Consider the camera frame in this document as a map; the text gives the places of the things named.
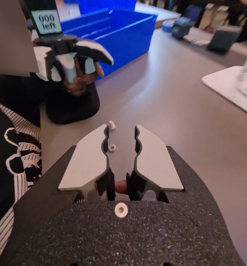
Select blue masking tape roll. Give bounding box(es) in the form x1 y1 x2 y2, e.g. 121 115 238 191
162 20 176 32

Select person's left hand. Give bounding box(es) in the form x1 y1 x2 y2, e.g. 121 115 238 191
63 57 105 96

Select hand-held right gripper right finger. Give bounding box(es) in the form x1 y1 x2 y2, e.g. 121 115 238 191
126 125 184 203

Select person's right hand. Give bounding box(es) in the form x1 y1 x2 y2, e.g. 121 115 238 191
115 180 128 195

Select white poster stand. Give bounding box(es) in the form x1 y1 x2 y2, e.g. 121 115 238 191
201 52 247 119

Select person's left forearm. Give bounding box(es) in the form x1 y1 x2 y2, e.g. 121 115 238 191
0 73 66 127

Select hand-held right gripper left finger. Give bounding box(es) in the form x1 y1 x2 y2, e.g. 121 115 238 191
58 124 116 201

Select black white patterned pants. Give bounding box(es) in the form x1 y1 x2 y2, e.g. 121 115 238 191
0 103 43 262

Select black battery charger case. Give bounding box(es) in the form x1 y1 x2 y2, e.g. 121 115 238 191
172 17 195 40

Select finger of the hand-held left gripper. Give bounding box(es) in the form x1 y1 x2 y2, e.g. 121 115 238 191
33 46 53 81
76 40 115 66

